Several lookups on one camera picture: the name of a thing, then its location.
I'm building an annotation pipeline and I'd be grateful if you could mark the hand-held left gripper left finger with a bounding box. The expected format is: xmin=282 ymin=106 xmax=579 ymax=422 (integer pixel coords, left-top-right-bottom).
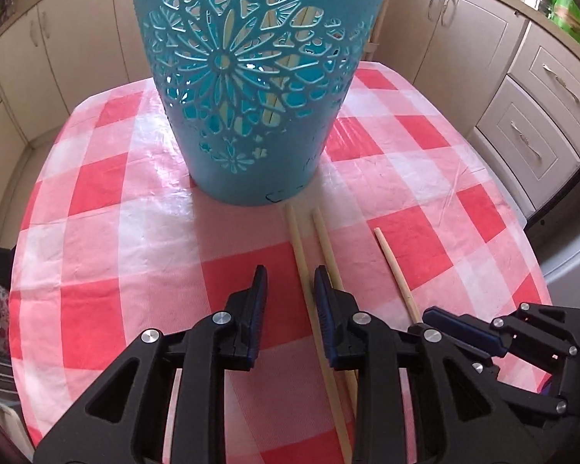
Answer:
xmin=33 ymin=265 xmax=269 ymax=464

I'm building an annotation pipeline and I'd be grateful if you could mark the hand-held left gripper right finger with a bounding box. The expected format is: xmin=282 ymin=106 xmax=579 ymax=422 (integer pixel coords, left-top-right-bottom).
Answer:
xmin=313 ymin=266 xmax=544 ymax=464

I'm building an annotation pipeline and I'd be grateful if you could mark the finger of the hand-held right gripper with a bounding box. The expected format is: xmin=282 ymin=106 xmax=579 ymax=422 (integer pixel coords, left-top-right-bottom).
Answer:
xmin=468 ymin=359 xmax=572 ymax=417
xmin=422 ymin=301 xmax=580 ymax=359

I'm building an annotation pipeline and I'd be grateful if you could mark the long bamboo chopstick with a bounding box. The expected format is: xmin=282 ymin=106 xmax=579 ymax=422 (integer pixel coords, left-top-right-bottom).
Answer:
xmin=374 ymin=228 xmax=422 ymax=324

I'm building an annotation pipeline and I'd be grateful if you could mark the teal cutout plastic bin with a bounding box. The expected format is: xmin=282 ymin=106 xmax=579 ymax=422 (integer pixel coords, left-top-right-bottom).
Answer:
xmin=127 ymin=0 xmax=399 ymax=206

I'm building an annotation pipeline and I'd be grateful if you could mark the white refrigerator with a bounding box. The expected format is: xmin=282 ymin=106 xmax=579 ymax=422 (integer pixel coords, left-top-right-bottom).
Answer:
xmin=524 ymin=145 xmax=580 ymax=310

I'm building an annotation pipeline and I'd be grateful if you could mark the red white checkered tablecloth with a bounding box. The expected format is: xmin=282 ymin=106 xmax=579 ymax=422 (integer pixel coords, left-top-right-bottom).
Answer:
xmin=9 ymin=60 xmax=554 ymax=464

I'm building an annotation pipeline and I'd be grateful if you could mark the white base cabinet with doors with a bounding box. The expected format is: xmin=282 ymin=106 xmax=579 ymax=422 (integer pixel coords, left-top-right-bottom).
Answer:
xmin=397 ymin=0 xmax=527 ymax=89
xmin=0 ymin=0 xmax=160 ymax=124

